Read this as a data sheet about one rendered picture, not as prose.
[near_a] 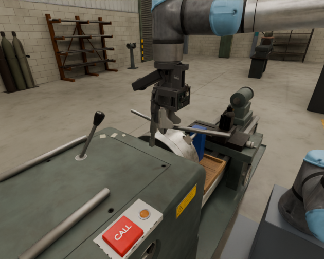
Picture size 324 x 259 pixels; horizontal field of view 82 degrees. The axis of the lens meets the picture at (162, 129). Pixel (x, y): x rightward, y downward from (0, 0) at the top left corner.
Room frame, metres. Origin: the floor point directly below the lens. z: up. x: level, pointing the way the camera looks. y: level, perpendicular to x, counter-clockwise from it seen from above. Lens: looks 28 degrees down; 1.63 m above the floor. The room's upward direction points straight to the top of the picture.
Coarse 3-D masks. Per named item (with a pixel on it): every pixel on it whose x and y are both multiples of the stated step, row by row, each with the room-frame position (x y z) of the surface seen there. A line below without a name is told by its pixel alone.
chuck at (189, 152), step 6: (156, 132) 0.72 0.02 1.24; (168, 132) 0.72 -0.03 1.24; (174, 132) 0.72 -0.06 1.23; (180, 132) 0.73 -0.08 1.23; (168, 138) 0.68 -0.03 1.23; (174, 138) 0.68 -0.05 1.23; (180, 138) 0.69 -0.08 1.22; (180, 144) 0.66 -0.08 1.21; (186, 144) 0.68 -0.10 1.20; (192, 144) 0.70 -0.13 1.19; (180, 150) 0.64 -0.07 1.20; (186, 150) 0.65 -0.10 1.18; (192, 150) 0.68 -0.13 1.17; (186, 156) 0.63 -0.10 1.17; (192, 156) 0.66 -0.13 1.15; (198, 162) 0.67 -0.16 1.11
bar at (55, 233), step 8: (104, 192) 0.34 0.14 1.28; (88, 200) 0.31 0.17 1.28; (96, 200) 0.31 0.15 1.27; (80, 208) 0.29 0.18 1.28; (88, 208) 0.29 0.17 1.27; (72, 216) 0.27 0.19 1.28; (80, 216) 0.27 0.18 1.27; (64, 224) 0.25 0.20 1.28; (72, 224) 0.26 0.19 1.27; (48, 232) 0.23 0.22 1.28; (56, 232) 0.23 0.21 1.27; (64, 232) 0.24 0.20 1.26; (40, 240) 0.22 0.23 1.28; (48, 240) 0.22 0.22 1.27; (32, 248) 0.20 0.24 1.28; (40, 248) 0.20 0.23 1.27; (24, 256) 0.19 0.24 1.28; (32, 256) 0.19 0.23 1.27
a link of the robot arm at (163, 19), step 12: (156, 0) 0.47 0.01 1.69; (168, 0) 0.46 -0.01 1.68; (180, 0) 0.46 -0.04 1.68; (156, 12) 0.47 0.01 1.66; (168, 12) 0.46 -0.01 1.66; (180, 12) 0.45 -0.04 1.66; (156, 24) 0.47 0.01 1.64; (168, 24) 0.46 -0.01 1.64; (180, 24) 0.45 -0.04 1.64; (156, 36) 0.48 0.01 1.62; (168, 36) 0.46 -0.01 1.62; (180, 36) 0.48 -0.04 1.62
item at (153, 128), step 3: (153, 123) 0.52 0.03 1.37; (150, 126) 0.53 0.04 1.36; (153, 126) 0.52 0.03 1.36; (150, 129) 0.53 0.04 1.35; (153, 129) 0.52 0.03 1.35; (156, 129) 0.53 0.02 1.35; (150, 132) 0.53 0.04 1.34; (153, 132) 0.52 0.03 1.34; (153, 135) 0.53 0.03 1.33; (150, 138) 0.53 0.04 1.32; (153, 138) 0.53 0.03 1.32; (150, 141) 0.53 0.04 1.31; (153, 141) 0.53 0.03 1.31; (150, 144) 0.53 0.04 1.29; (153, 144) 0.53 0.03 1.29
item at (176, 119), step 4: (164, 108) 0.51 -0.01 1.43; (168, 112) 0.52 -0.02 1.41; (172, 112) 0.51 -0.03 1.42; (168, 116) 0.52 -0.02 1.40; (172, 116) 0.51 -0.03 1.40; (176, 116) 0.50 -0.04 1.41; (172, 120) 0.51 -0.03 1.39; (176, 120) 0.50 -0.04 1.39; (180, 120) 0.50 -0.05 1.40; (164, 128) 0.51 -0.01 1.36
